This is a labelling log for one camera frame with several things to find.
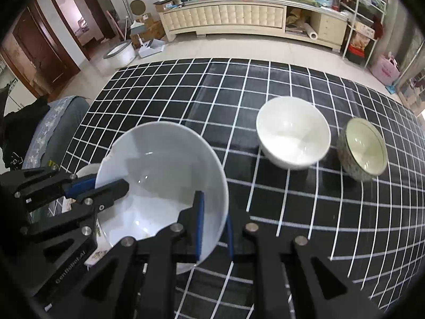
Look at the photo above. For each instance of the pink bag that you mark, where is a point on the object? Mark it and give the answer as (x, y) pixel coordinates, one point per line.
(385, 69)

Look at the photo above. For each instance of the white bowl with floral print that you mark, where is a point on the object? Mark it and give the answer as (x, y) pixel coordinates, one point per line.
(159, 169)

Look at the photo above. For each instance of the brown round wall disc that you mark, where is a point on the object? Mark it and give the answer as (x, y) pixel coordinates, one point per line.
(137, 6)

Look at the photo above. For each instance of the dark wooden door frame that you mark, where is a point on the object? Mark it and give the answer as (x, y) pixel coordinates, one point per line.
(96, 10)

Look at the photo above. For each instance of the white shelf rack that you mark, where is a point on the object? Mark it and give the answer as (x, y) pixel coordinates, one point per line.
(362, 23)

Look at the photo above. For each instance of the flat mop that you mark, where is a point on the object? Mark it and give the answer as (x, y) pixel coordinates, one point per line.
(136, 25)

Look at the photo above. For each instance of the cream television cabinet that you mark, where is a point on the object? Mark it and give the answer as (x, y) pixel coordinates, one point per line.
(232, 15)

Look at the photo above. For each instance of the black cloth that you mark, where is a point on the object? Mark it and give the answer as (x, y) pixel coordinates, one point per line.
(23, 129)

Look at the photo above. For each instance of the cardboard box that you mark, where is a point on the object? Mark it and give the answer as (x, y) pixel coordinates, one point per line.
(152, 26)

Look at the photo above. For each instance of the grey embroidered chair cover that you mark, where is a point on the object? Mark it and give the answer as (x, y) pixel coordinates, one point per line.
(56, 133)

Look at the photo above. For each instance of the plain white bowl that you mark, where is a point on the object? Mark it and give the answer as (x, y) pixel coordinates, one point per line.
(292, 129)

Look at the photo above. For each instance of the dark wooden door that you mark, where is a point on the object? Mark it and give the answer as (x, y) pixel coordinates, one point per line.
(36, 50)

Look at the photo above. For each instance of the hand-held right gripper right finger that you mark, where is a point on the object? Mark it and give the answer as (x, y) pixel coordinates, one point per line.
(229, 239)

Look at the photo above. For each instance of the white mop bucket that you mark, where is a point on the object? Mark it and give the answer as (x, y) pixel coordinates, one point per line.
(121, 56)

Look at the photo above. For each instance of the green patterned bowl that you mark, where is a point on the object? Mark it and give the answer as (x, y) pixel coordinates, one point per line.
(365, 149)

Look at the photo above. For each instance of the white dustpan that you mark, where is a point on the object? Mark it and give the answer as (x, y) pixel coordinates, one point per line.
(152, 48)

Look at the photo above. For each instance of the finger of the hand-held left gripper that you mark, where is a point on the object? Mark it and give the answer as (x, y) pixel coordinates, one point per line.
(79, 186)
(106, 192)

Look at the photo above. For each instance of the white paper roll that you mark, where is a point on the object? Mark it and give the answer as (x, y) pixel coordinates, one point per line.
(311, 30)

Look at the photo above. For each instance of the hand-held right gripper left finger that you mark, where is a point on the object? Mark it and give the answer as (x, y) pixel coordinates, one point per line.
(198, 226)

